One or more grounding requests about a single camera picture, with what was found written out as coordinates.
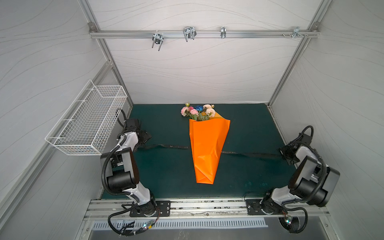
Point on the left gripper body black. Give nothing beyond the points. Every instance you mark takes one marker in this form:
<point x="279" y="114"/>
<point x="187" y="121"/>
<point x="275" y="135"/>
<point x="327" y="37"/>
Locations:
<point x="144" y="136"/>

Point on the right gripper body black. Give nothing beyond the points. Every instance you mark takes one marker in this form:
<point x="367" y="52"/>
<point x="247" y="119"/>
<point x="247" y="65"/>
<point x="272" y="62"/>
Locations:
<point x="288" y="153"/>

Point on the pink fake flower spray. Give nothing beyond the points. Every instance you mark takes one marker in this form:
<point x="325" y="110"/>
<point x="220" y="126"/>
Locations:
<point x="185" y="110"/>

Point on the blue fake rose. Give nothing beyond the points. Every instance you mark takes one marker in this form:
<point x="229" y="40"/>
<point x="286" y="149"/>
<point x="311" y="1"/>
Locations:
<point x="198" y="110"/>

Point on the orange wrapping paper sheet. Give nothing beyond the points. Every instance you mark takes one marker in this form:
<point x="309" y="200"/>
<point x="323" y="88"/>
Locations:
<point x="207" y="142"/>

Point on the peach fake flower spray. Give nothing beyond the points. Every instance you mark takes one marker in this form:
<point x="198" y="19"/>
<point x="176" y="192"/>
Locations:
<point x="208" y="112"/>

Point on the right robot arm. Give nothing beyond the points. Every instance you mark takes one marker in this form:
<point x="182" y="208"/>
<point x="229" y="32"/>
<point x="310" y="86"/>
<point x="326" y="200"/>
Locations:
<point x="312" y="183"/>

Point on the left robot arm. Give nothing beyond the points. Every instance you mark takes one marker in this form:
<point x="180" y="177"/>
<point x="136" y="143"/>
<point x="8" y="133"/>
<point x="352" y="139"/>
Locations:
<point x="120" y="174"/>

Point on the left metal u-bolt clamp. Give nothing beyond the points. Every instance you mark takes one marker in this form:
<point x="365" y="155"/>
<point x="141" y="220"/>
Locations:
<point x="157" y="39"/>

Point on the metal u-bolt clamp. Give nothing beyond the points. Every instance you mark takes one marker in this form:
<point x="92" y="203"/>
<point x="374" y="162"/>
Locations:
<point x="157" y="39"/>
<point x="189" y="33"/>

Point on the white vent grille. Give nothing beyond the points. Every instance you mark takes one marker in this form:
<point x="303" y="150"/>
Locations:
<point x="170" y="224"/>

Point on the middle metal u-bolt clamp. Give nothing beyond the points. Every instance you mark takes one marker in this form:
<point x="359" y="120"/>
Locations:
<point x="189" y="33"/>

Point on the aluminium top crossbar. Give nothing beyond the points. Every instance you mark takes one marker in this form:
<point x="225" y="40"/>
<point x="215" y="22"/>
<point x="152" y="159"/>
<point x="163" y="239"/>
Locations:
<point x="201" y="34"/>

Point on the right metal bolt clamp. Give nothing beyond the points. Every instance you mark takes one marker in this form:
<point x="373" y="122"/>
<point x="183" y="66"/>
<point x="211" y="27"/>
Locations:
<point x="295" y="34"/>

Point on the aluminium front rail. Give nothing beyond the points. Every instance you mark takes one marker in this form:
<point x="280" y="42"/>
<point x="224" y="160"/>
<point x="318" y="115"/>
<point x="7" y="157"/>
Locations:
<point x="200" y="208"/>

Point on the white wire basket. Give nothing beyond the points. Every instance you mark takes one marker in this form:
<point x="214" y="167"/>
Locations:
<point x="86" y="126"/>

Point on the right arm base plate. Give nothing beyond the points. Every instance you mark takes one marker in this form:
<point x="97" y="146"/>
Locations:
<point x="255" y="207"/>

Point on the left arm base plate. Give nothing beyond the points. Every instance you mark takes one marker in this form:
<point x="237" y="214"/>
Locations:
<point x="161" y="208"/>

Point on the small metal bracket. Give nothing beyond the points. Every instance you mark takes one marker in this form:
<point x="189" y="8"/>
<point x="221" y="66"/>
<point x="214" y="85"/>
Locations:
<point x="223" y="32"/>

